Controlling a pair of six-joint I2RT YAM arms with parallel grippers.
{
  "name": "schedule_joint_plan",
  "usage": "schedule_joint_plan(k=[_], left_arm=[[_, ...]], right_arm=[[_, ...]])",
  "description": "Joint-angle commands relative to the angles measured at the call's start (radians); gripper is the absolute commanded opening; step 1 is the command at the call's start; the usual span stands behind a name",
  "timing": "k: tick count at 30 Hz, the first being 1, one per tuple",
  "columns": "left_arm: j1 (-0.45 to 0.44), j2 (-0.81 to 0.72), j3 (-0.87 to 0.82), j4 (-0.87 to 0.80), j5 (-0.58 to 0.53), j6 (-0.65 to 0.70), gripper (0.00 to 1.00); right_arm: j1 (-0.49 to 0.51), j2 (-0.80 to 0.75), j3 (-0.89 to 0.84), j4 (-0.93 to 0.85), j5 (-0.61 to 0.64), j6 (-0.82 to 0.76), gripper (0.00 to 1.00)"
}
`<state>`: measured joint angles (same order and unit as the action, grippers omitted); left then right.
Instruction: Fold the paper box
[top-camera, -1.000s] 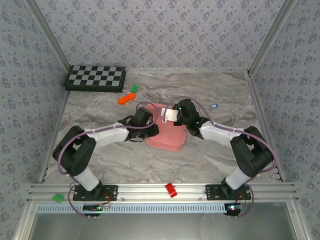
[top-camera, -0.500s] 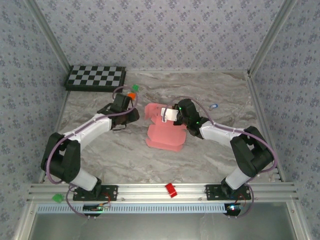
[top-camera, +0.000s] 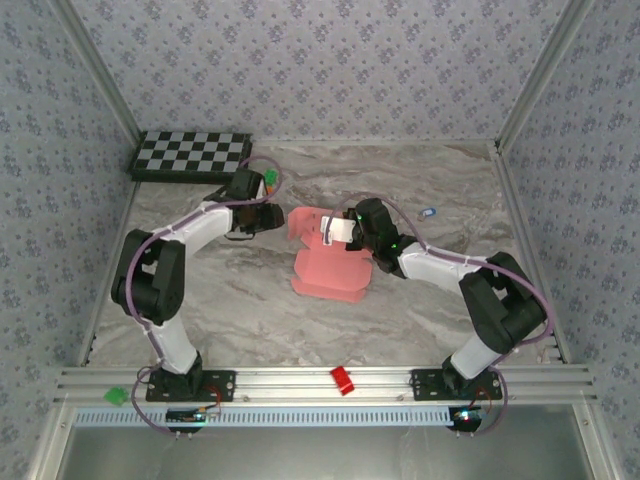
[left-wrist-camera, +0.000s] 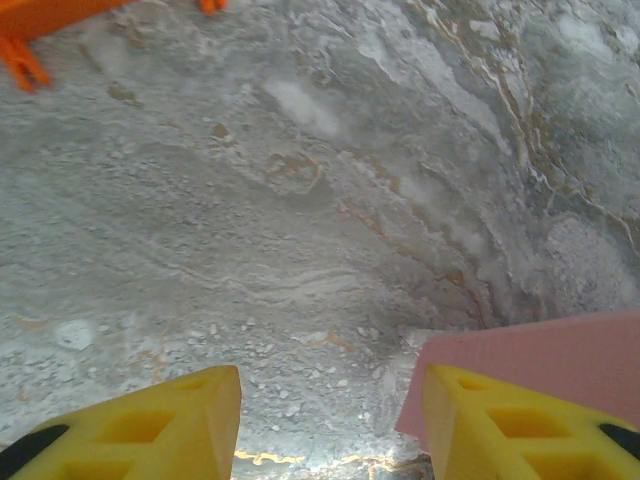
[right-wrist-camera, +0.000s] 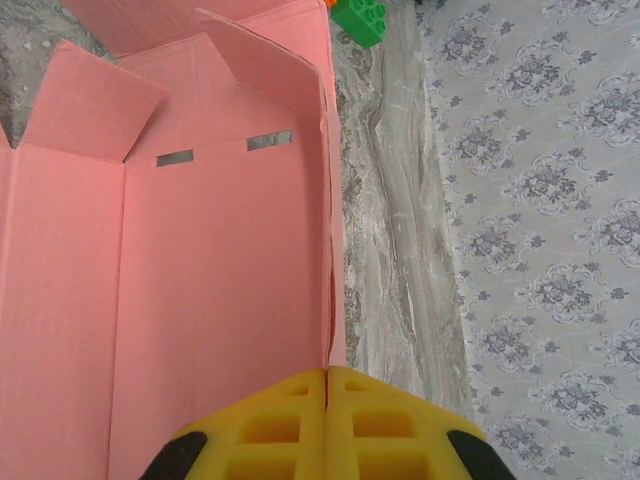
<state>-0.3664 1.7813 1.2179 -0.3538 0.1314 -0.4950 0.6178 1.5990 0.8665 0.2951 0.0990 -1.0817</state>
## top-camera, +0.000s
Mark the blue key tag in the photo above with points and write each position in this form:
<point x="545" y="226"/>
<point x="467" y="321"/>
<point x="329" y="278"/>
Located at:
<point x="426" y="214"/>

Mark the pink paper box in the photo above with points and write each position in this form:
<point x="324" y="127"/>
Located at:
<point x="330" y="275"/>

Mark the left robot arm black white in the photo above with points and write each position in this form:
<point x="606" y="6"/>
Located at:
<point x="200" y="227"/>

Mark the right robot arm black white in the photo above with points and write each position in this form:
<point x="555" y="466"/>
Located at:
<point x="440" y="270"/>

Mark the small green block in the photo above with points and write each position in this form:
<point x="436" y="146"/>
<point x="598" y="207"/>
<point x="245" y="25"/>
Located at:
<point x="271" y="177"/>

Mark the black white checkerboard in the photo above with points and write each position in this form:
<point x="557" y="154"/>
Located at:
<point x="192" y="157"/>

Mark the red plastic block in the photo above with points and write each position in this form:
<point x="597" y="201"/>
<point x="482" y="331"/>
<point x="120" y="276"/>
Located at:
<point x="342" y="381"/>

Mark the green terminal block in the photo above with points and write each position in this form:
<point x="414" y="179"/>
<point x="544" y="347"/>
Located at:
<point x="115" y="396"/>

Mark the grey metal panel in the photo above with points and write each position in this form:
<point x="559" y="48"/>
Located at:
<point x="325" y="452"/>

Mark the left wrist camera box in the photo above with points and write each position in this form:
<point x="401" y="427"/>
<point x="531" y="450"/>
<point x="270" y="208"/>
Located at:
<point x="261" y="187"/>

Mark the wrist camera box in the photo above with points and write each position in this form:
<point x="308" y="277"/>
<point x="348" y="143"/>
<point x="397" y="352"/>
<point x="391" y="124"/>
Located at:
<point x="261" y="187"/>
<point x="340" y="230"/>

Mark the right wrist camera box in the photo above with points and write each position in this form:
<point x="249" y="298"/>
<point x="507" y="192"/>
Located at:
<point x="340" y="230"/>

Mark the thin aluminium wall rail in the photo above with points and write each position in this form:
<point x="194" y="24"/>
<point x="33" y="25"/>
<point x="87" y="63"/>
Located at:
<point x="375" y="142"/>

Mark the aluminium side rail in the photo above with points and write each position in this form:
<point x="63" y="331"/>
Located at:
<point x="107" y="280"/>
<point x="515" y="200"/>

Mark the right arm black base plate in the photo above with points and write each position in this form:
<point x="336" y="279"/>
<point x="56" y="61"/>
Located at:
<point x="425" y="385"/>

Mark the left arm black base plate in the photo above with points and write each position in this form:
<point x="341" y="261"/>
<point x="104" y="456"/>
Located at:
<point x="222" y="385"/>

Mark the wide aluminium base rail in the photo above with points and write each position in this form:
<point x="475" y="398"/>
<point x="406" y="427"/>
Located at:
<point x="300" y="385"/>

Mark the aluminium frame post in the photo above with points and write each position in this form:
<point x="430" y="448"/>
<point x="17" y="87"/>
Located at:
<point x="547" y="72"/>
<point x="95" y="70"/>

